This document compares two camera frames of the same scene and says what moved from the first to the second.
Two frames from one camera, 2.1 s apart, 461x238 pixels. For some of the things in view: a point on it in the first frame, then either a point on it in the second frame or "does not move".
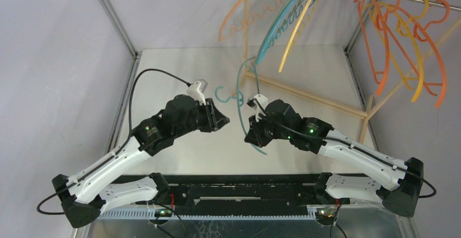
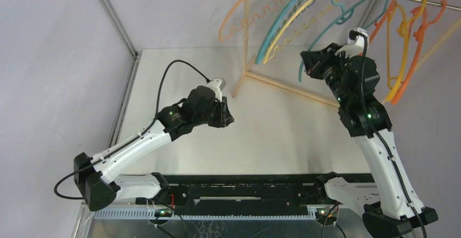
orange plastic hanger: x=411 y=61 to x=419 y=34
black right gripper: x=260 y=132 to x=318 y=63
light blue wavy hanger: x=289 y=12 does not move
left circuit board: x=163 y=212 does not move
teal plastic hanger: x=238 y=97 to x=346 y=16
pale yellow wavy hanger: x=299 y=25 to x=304 y=17
